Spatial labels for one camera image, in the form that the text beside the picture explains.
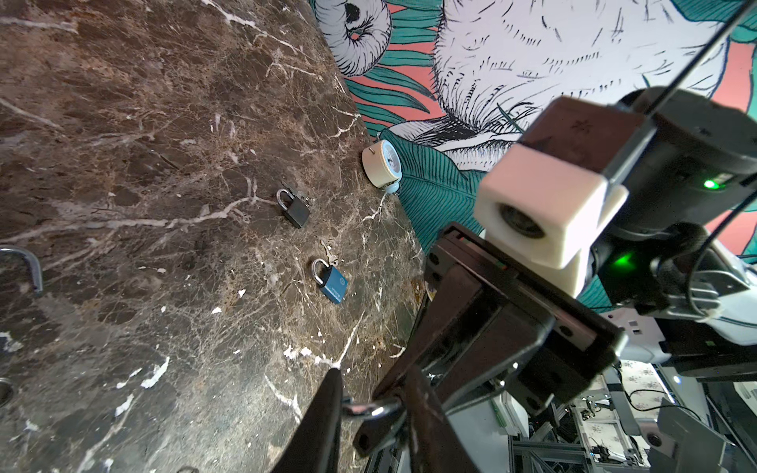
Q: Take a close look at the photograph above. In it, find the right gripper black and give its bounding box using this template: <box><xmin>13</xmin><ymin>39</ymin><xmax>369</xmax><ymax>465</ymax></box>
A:
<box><xmin>353</xmin><ymin>224</ymin><xmax>627</xmax><ymax>457</ymax></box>

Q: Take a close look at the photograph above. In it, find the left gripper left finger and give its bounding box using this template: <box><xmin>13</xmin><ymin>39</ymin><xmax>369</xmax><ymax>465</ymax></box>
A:
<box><xmin>272</xmin><ymin>369</ymin><xmax>344</xmax><ymax>473</ymax></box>

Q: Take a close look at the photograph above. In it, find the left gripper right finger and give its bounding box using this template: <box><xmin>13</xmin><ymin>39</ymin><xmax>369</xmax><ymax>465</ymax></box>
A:
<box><xmin>403</xmin><ymin>366</ymin><xmax>479</xmax><ymax>472</ymax></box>

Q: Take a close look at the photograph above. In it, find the blue padlock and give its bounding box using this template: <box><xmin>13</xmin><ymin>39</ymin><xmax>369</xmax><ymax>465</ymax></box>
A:
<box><xmin>311</xmin><ymin>240</ymin><xmax>348</xmax><ymax>305</ymax></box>

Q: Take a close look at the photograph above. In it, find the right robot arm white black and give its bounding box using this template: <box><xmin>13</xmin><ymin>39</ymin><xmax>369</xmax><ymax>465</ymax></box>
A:
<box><xmin>354</xmin><ymin>87</ymin><xmax>756</xmax><ymax>456</ymax></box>

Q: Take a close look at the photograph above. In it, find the small alarm clock teal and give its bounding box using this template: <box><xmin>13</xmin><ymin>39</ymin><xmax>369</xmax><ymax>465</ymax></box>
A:
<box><xmin>361</xmin><ymin>140</ymin><xmax>402</xmax><ymax>194</ymax></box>

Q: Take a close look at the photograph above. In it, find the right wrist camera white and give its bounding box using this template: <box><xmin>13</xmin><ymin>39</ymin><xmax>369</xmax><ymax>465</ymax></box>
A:
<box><xmin>474</xmin><ymin>98</ymin><xmax>656</xmax><ymax>297</ymax></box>

